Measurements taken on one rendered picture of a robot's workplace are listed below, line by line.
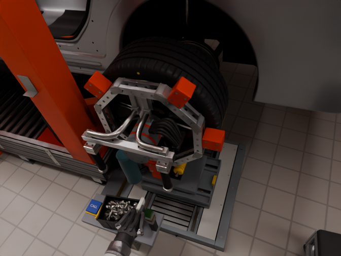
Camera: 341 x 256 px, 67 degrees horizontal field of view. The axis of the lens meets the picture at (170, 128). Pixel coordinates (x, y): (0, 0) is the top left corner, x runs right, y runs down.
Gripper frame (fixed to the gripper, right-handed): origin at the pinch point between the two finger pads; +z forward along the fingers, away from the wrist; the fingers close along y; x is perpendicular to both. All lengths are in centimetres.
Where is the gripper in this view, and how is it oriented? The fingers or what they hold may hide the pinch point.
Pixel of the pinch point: (140, 204)
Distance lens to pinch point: 123.6
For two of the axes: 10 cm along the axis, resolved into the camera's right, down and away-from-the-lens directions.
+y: -9.6, -1.3, 2.5
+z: 2.8, -5.6, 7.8
